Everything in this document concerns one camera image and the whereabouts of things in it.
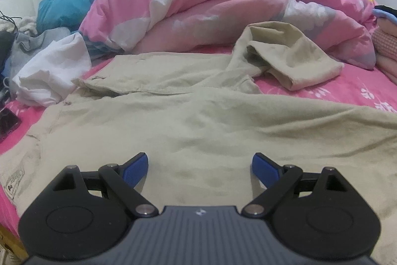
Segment pink floral bed blanket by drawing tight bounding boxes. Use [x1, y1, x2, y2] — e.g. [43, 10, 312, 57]
[0, 48, 397, 241]

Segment black charging cable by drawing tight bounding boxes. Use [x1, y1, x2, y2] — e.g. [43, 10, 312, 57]
[0, 11, 19, 35]

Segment khaki pants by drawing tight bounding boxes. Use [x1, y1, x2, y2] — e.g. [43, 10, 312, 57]
[0, 21, 397, 253]

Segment cream knitted cloth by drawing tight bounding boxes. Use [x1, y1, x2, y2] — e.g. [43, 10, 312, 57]
[0, 15, 39, 36]

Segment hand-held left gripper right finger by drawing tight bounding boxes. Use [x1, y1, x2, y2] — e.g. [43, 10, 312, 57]
[242, 152, 346, 218]

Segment pink checked folded garment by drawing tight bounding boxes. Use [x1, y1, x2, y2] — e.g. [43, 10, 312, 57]
[374, 27, 397, 59]

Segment dark cloth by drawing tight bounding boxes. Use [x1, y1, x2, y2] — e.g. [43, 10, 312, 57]
[0, 31, 16, 67]

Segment grey cloth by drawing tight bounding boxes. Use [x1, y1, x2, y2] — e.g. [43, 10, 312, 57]
[9, 27, 72, 73]

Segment black folded garment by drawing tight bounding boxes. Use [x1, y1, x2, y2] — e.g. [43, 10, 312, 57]
[374, 4, 397, 19]

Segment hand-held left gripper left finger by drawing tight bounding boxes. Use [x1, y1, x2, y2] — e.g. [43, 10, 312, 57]
[53, 152, 158, 218]

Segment black smartphone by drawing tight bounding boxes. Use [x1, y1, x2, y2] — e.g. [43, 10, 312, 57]
[0, 108, 22, 142]

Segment white cloth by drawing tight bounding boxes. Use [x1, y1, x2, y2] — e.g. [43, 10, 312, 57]
[14, 32, 92, 107]

